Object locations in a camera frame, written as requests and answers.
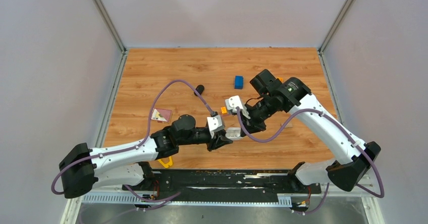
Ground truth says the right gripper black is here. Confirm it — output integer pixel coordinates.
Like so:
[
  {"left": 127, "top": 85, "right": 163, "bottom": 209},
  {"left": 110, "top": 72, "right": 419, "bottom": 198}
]
[{"left": 237, "top": 94, "right": 278, "bottom": 136}]

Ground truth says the white earbud charging case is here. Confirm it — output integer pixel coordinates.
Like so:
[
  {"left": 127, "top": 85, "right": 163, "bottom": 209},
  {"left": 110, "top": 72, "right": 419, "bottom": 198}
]
[{"left": 225, "top": 127, "right": 243, "bottom": 141}]

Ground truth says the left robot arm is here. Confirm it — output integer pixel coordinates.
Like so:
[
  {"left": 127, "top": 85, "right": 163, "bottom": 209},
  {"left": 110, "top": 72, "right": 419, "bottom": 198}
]
[{"left": 59, "top": 115, "right": 241, "bottom": 199}]

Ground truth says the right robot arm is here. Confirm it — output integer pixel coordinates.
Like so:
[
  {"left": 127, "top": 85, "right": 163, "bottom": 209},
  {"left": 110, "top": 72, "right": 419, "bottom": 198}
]
[{"left": 238, "top": 69, "right": 381, "bottom": 193}]

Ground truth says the black earbud charging case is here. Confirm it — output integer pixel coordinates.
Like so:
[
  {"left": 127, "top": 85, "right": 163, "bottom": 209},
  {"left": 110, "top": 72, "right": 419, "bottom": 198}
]
[{"left": 194, "top": 84, "right": 205, "bottom": 96}]

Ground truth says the orange green toy brick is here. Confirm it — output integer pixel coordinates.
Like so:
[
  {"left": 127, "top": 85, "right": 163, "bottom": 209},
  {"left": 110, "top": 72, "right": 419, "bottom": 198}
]
[{"left": 220, "top": 106, "right": 229, "bottom": 116}]

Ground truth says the blue toy block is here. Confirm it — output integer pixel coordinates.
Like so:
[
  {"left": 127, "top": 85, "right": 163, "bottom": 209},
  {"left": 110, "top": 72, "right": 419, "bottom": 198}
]
[{"left": 234, "top": 75, "right": 244, "bottom": 89}]

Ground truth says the pink picture card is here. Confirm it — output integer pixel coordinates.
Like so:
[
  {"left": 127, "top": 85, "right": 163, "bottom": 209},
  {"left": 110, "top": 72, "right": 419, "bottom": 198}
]
[{"left": 151, "top": 108, "right": 173, "bottom": 123}]

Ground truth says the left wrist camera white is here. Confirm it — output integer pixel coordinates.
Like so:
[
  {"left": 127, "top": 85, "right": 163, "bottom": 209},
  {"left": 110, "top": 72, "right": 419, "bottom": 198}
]
[{"left": 207, "top": 115, "right": 225, "bottom": 139}]

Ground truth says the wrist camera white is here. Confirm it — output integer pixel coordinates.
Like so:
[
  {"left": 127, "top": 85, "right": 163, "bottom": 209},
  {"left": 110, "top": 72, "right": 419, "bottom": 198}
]
[
  {"left": 207, "top": 115, "right": 225, "bottom": 139},
  {"left": 225, "top": 95, "right": 250, "bottom": 119}
]

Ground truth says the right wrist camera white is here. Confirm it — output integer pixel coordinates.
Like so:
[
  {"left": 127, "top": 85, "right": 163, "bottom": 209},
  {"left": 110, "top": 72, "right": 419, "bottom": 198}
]
[{"left": 225, "top": 95, "right": 250, "bottom": 119}]

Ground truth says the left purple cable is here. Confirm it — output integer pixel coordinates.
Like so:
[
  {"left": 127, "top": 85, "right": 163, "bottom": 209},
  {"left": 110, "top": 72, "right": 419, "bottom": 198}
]
[{"left": 51, "top": 79, "right": 215, "bottom": 195}]

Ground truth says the purple cable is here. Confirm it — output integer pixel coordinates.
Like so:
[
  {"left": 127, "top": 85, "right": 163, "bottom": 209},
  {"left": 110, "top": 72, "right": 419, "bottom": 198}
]
[
  {"left": 51, "top": 79, "right": 215, "bottom": 195},
  {"left": 236, "top": 107, "right": 385, "bottom": 215}
]

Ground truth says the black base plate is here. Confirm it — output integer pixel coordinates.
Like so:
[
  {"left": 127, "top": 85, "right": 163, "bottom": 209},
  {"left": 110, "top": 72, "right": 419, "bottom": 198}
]
[{"left": 130, "top": 169, "right": 322, "bottom": 204}]

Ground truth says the yellow triangular plastic frame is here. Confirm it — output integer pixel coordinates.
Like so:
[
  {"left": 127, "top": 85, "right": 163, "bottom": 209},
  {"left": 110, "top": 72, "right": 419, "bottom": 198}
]
[{"left": 157, "top": 156, "right": 174, "bottom": 169}]

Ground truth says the aluminium slotted rail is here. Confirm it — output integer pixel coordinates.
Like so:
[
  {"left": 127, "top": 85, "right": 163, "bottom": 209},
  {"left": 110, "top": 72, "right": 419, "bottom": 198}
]
[{"left": 83, "top": 174, "right": 376, "bottom": 208}]

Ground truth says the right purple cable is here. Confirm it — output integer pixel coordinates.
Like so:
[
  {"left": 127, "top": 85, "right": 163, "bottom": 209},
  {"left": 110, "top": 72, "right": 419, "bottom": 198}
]
[{"left": 236, "top": 107, "right": 385, "bottom": 215}]

